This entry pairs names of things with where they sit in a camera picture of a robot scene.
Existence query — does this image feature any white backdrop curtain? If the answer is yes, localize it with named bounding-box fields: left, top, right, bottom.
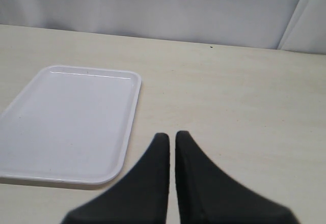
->
left=1, top=0, right=325, bottom=53

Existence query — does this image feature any white rectangular plastic tray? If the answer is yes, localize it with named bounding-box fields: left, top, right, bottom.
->
left=1, top=66, right=142, bottom=185

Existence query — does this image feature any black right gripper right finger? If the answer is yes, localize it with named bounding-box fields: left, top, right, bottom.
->
left=175, top=131, right=299, bottom=223

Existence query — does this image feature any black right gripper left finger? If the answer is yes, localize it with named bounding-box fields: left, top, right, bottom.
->
left=62, top=133, right=170, bottom=223

